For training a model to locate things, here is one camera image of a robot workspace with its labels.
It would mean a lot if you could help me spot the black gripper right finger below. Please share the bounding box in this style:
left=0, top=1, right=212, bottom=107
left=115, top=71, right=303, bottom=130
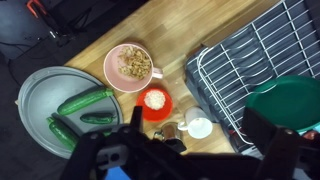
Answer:
left=240, top=107, right=320, bottom=180

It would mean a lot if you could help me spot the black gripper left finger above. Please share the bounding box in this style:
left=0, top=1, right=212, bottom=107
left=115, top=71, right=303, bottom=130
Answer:
left=59, top=105, right=153, bottom=180

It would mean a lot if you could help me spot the white mug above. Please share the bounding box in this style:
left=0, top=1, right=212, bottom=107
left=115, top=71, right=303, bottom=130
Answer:
left=177, top=105, right=214, bottom=140

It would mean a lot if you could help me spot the small red bowl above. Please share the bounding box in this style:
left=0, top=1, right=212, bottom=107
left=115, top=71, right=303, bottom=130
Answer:
left=135, top=87, right=174, bottom=123

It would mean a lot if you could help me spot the white rice heap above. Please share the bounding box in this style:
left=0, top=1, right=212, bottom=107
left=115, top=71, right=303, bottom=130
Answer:
left=144, top=89, right=167, bottom=111

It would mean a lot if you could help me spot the stainless steel cup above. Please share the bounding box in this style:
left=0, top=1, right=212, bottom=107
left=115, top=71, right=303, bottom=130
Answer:
left=153, top=121, right=184, bottom=143

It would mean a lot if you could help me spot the dark green plate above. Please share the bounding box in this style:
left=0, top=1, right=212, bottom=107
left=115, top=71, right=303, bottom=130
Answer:
left=245, top=75, right=320, bottom=133

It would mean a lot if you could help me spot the small dark green cucumber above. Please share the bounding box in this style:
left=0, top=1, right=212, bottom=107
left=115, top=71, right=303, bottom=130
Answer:
left=79, top=112, right=117, bottom=125

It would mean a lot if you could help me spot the sliced nuts heap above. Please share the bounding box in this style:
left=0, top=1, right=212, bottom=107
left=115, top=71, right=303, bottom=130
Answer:
left=118, top=45, right=153, bottom=80

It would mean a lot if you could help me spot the round grey tray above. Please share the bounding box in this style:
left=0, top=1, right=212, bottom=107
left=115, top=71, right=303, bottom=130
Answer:
left=17, top=65, right=124, bottom=160

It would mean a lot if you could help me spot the pink bowl with handle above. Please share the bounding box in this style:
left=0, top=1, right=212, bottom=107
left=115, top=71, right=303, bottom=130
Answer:
left=103, top=42, right=164, bottom=94

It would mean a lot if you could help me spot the grey wire dish rack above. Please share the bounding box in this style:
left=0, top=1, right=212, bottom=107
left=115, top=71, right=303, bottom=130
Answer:
left=184, top=0, right=320, bottom=155

